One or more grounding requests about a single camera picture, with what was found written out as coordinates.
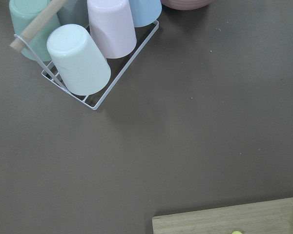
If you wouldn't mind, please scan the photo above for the white plastic cup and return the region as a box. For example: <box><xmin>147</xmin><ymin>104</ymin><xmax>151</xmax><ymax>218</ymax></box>
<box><xmin>46</xmin><ymin>24</ymin><xmax>111</xmax><ymax>96</ymax></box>

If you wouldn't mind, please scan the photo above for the pink plastic cup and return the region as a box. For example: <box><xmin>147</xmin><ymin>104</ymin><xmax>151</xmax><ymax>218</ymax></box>
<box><xmin>87</xmin><ymin>0</ymin><xmax>137</xmax><ymax>59</ymax></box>

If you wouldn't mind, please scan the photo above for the blue plastic cup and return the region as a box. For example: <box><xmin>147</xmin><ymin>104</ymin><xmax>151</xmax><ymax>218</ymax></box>
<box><xmin>129</xmin><ymin>0</ymin><xmax>162</xmax><ymax>27</ymax></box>

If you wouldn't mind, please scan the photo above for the pink bowl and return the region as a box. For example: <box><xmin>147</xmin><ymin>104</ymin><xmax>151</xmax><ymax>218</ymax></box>
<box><xmin>161</xmin><ymin>0</ymin><xmax>213</xmax><ymax>10</ymax></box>

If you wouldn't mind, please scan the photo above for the grey plastic cup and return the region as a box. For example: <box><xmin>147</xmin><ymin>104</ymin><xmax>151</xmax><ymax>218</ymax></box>
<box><xmin>57</xmin><ymin>0</ymin><xmax>89</xmax><ymax>27</ymax></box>

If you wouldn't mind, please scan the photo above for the green plastic cup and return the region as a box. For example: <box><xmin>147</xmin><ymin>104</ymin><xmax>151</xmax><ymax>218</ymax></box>
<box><xmin>9</xmin><ymin>0</ymin><xmax>62</xmax><ymax>62</ymax></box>

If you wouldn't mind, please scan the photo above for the wooden cutting board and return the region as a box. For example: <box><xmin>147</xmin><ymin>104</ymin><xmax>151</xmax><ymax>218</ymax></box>
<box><xmin>152</xmin><ymin>197</ymin><xmax>293</xmax><ymax>234</ymax></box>

